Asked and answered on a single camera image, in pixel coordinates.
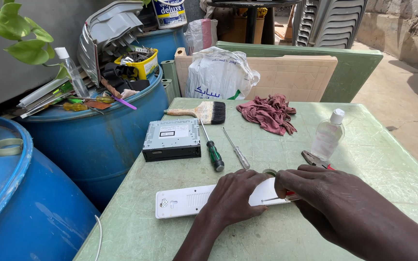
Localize red handled screwdriver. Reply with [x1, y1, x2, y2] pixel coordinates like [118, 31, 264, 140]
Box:
[261, 191, 301, 203]

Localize wooden handled paint brush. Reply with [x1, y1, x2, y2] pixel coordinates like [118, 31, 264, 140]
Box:
[164, 101, 226, 125]

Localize person's left hand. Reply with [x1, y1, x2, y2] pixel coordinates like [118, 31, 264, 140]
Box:
[201, 168, 274, 228]

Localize white paint bucket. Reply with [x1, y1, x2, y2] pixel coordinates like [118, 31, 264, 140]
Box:
[151, 0, 188, 30]

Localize blue barrel under paint bucket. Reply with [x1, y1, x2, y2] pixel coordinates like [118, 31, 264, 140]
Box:
[136, 26, 190, 66]

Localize white cable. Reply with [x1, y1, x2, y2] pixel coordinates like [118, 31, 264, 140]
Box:
[93, 215, 103, 261]

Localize green leafy plant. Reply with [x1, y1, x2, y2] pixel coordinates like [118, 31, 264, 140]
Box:
[0, 0, 71, 81]

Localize white plastic device casing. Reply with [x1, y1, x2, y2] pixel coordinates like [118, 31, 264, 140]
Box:
[155, 177, 294, 219]

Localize white woven sack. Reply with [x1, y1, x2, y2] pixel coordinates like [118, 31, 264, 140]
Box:
[185, 46, 261, 101]

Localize yellow handled screwdriver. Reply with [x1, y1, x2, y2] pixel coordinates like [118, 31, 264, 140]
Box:
[65, 95, 115, 105]
[62, 102, 105, 115]

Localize green handled screwdriver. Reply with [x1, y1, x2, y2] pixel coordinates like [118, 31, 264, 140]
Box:
[199, 119, 225, 172]

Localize large blue plastic barrel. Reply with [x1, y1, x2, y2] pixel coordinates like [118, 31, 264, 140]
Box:
[0, 116, 101, 261]

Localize black round table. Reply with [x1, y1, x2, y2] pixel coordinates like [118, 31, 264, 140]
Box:
[206, 0, 305, 45]

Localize white and pink bag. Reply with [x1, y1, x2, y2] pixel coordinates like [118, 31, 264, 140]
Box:
[184, 18, 219, 56]

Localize heap of black parts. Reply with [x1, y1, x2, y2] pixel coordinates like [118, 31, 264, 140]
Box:
[100, 62, 151, 94]

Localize clear handled screwdriver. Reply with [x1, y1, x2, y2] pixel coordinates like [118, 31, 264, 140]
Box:
[223, 127, 251, 170]

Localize green plastic table panel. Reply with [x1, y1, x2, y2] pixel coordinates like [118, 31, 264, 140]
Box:
[216, 41, 384, 103]

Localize purple plastic stick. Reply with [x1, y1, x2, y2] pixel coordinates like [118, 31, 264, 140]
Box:
[111, 94, 138, 111]

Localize stack of grey plastic chairs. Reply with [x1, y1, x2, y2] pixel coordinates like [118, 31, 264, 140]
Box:
[292, 0, 370, 50]

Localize maroon rag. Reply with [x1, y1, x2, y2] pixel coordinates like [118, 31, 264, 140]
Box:
[236, 94, 298, 136]

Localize person's right hand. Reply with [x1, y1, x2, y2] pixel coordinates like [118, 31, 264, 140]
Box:
[274, 165, 355, 232]

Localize beige plastic table panel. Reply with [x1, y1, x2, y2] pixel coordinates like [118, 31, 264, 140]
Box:
[174, 47, 339, 102]

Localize brown cardboard box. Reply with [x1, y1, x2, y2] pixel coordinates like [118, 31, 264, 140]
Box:
[218, 14, 266, 44]

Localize slim clear bottle white cap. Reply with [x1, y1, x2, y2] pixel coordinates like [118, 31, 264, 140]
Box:
[54, 47, 91, 98]

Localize grey plastic housing part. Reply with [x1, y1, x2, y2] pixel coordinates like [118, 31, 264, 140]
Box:
[77, 0, 145, 88]

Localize green plastic table legs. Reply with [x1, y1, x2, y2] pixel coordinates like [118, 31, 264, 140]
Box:
[160, 59, 181, 106]

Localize clear bottle with white cap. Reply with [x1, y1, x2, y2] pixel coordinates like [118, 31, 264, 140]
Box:
[310, 108, 346, 162]

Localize grey car stereo unit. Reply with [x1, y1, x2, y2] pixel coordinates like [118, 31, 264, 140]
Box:
[142, 118, 202, 162]

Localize bundle of metal strips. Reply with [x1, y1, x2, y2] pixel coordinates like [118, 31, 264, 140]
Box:
[1, 75, 72, 119]

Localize blue barrel with clutter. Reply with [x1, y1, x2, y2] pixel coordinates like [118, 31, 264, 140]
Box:
[16, 65, 170, 213]

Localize red handled pliers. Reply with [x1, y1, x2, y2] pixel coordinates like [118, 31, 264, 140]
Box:
[301, 150, 336, 171]

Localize yellow tub of metal parts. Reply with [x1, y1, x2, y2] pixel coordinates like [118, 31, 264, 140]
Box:
[114, 48, 159, 80]

